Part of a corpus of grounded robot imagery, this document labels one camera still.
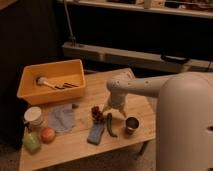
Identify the upper shelf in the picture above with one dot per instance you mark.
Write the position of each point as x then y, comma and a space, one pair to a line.
129, 7

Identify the wooden table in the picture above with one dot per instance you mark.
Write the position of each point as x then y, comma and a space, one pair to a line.
73, 145

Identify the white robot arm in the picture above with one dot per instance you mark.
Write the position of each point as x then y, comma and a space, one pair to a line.
184, 116

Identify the green pepper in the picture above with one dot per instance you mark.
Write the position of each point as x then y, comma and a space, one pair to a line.
109, 125

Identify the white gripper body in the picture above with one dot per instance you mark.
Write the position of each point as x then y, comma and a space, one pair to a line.
117, 100

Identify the green pear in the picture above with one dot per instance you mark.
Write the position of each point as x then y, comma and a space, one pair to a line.
31, 142

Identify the purple grapes bunch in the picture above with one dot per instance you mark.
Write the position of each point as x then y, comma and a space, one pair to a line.
97, 115

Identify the white cup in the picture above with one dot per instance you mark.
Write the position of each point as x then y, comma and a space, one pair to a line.
33, 118

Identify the black handle on ledge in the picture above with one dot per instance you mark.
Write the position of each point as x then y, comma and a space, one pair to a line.
174, 59

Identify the blue sponge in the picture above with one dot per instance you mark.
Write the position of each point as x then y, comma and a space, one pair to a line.
95, 134

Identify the grey-blue cloth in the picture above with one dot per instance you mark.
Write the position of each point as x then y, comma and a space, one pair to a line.
61, 118

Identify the metal pole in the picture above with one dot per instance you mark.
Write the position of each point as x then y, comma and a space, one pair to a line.
71, 37

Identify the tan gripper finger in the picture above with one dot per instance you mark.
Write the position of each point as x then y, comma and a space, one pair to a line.
123, 112
105, 108

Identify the yellow plastic bin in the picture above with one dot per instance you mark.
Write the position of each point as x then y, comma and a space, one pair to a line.
69, 71

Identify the metal cup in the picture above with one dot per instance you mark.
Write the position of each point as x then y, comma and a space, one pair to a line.
131, 124

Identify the red apple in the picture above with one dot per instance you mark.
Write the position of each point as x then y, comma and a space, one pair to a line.
47, 135

